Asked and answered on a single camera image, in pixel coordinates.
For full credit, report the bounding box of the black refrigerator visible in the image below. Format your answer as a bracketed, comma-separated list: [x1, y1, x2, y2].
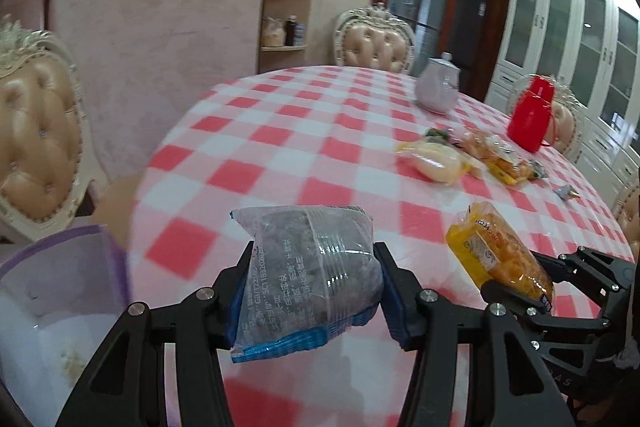
[457, 0, 488, 98]

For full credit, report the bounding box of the beige tufted ornate chair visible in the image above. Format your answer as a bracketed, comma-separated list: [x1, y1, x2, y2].
[0, 14, 101, 243]
[510, 74, 586, 158]
[612, 184, 640, 248]
[330, 3, 415, 75]

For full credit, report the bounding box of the clear bag of grains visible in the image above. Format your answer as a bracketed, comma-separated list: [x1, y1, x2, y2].
[261, 17, 287, 48]

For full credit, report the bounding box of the pale yellow snack packet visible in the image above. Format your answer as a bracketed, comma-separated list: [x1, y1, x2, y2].
[396, 139, 486, 186]

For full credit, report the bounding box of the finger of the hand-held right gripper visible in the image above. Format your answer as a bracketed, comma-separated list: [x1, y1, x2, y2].
[531, 246, 638, 295]
[480, 279, 618, 348]

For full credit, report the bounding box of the white porcelain teapot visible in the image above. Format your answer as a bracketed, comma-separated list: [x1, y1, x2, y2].
[415, 53, 462, 115]

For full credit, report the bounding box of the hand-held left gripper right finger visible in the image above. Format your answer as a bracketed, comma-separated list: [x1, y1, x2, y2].
[372, 242, 576, 427]

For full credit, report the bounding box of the red thermos jug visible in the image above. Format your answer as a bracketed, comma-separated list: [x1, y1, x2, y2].
[506, 76, 557, 152]

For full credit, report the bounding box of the wooden corner shelf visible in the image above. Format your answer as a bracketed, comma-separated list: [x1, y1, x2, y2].
[257, 0, 317, 75]

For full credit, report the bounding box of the white glass door cabinet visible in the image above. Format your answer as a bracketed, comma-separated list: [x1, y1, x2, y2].
[482, 0, 640, 202]

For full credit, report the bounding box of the dark cake snack packet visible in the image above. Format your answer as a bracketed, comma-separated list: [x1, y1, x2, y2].
[229, 205, 386, 364]

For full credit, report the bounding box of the white bin with purple rim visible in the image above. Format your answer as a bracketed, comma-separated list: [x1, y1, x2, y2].
[0, 224, 131, 403]

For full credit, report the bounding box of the red white checkered tablecloth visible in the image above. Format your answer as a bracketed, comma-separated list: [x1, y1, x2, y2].
[122, 66, 636, 427]

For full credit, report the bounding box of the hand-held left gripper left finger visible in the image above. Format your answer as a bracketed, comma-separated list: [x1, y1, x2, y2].
[55, 241, 256, 427]

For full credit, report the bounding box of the clear bread bun packet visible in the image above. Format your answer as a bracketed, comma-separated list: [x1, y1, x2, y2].
[460, 127, 536, 188]

